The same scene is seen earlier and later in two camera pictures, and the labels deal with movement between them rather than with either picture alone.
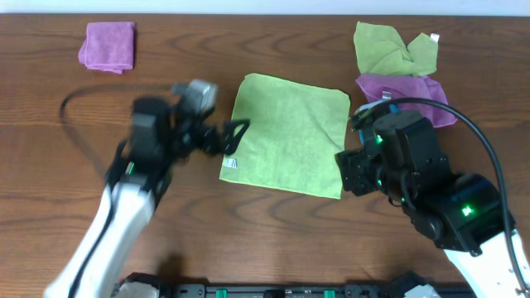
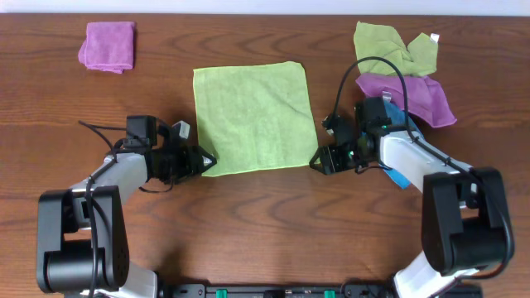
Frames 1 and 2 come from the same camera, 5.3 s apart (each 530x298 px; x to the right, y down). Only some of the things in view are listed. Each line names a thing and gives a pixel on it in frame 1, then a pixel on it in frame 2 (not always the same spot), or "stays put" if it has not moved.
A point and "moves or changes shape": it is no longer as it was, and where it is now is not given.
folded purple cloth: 108,46 stays put
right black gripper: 356,173 -> 331,157
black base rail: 350,290 stays put
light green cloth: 296,132 moves or changes shape
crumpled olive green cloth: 380,49 stays put
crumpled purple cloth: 404,86 stays put
